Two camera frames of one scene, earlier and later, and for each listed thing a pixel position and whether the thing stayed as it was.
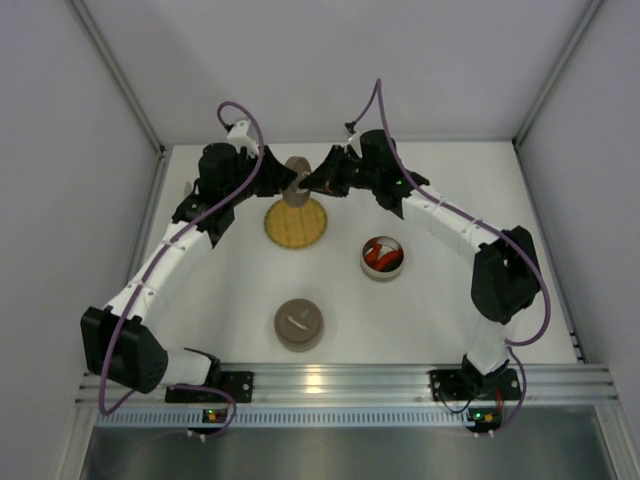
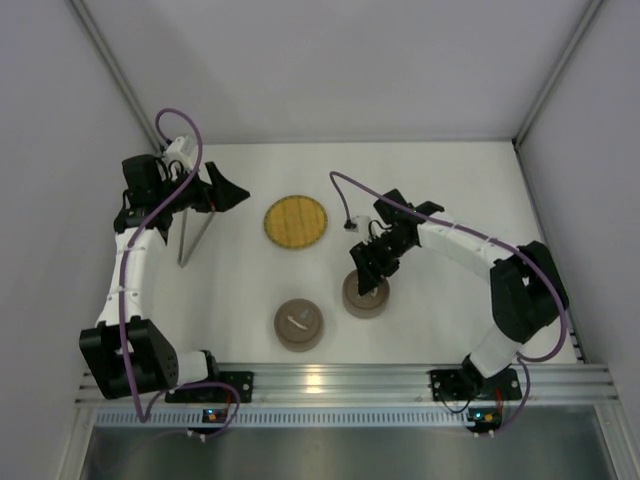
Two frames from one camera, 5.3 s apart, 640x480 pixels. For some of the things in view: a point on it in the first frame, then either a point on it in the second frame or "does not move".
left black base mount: (238, 384) does not move
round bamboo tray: (296, 227) does not move
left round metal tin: (298, 330) does not move
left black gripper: (263, 170) → (210, 189)
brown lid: (293, 195) → (372, 301)
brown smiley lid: (298, 321) does not move
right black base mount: (468, 385) does not move
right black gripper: (341, 168) → (375, 258)
